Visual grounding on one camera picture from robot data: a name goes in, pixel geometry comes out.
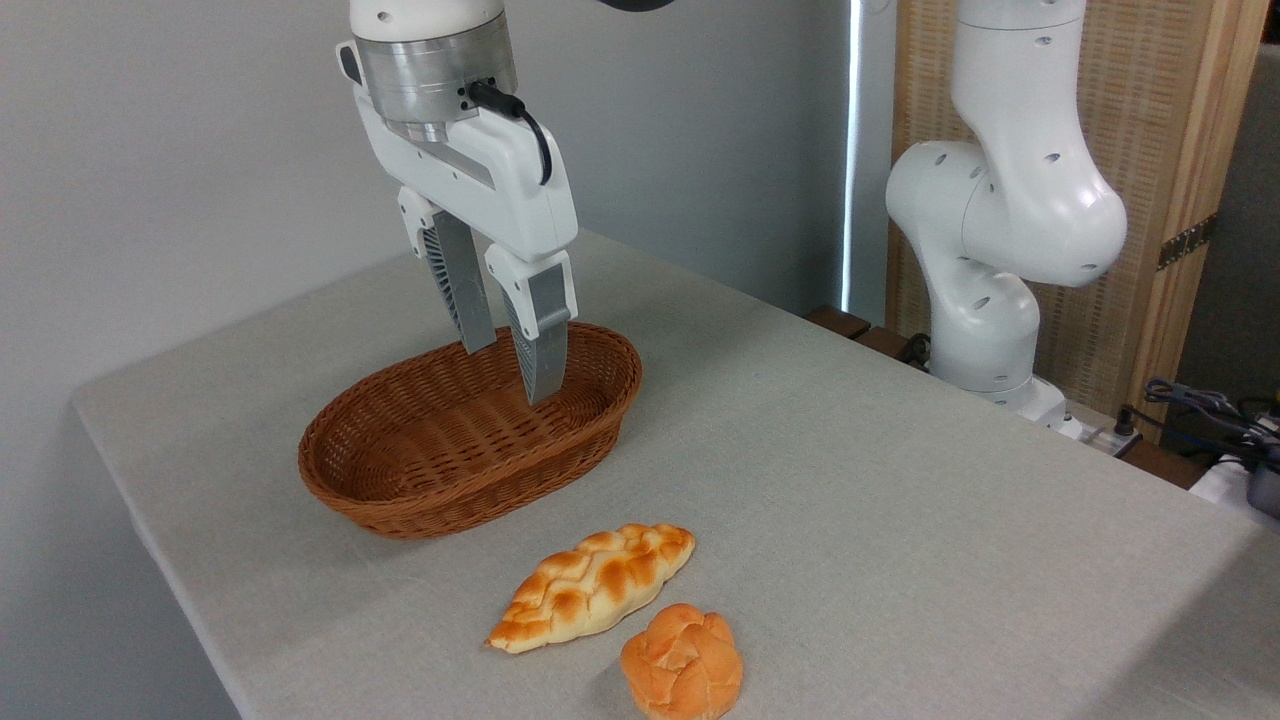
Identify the brown oval wicker basket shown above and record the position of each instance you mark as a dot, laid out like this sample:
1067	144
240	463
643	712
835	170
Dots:
430	450

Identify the round braided bread bun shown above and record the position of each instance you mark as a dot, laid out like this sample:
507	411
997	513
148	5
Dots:
682	662

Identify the white power strip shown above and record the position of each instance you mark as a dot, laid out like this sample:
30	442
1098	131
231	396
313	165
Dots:
1095	438

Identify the black metal screen hinge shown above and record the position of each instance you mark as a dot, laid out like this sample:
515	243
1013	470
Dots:
1187	241

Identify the dark brown wooden block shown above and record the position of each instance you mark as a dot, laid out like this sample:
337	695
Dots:
1160	465
885	342
838	320

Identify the woven wooden screen panel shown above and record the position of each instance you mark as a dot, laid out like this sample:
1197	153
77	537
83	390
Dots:
1150	100

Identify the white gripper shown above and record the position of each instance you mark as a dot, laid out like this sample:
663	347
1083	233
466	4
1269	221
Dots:
500	180

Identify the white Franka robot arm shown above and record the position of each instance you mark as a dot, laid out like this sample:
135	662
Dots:
1010	190

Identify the long braided bread loaf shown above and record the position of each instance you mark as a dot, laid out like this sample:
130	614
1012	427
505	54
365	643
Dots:
590	585

